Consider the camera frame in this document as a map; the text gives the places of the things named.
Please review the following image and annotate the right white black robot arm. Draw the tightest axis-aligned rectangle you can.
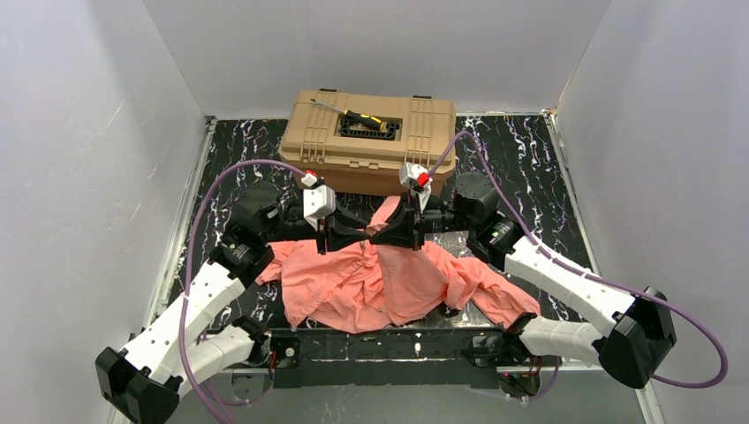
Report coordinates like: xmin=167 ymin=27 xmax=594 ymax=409
xmin=370 ymin=172 xmax=677 ymax=389

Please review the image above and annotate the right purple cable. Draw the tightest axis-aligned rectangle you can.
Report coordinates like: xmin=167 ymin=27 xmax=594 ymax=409
xmin=427 ymin=130 xmax=729 ymax=401

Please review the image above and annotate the purple cable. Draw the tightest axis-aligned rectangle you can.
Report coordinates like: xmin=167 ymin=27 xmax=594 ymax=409
xmin=427 ymin=130 xmax=729 ymax=401
xmin=178 ymin=159 xmax=311 ymax=424

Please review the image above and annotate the black yellow screwdriver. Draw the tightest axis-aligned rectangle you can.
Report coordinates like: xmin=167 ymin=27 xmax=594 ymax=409
xmin=310 ymin=98 xmax=385 ymax=131

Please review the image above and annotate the pink jacket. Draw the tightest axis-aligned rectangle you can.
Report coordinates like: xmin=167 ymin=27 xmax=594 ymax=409
xmin=254 ymin=195 xmax=541 ymax=336

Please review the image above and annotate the tan plastic toolbox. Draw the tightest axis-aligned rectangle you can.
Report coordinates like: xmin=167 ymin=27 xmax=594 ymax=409
xmin=278 ymin=89 xmax=457 ymax=196

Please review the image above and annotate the black toolbox handle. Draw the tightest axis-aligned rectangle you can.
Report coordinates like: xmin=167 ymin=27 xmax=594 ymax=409
xmin=336 ymin=116 xmax=403 ymax=141

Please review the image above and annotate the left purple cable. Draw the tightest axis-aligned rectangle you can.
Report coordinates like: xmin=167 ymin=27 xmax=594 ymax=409
xmin=178 ymin=159 xmax=311 ymax=424

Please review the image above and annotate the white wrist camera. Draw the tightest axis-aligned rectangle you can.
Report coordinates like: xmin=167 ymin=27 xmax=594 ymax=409
xmin=398 ymin=162 xmax=432 ymax=212
xmin=301 ymin=170 xmax=337 ymax=230

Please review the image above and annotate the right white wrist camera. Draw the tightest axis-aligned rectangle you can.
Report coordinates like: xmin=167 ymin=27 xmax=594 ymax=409
xmin=398 ymin=162 xmax=432 ymax=212

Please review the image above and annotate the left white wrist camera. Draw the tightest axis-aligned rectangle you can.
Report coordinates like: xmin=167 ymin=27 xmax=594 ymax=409
xmin=301 ymin=170 xmax=337 ymax=230

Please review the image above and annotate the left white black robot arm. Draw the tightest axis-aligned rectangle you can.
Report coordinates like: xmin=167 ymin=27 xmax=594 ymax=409
xmin=95 ymin=182 xmax=368 ymax=423

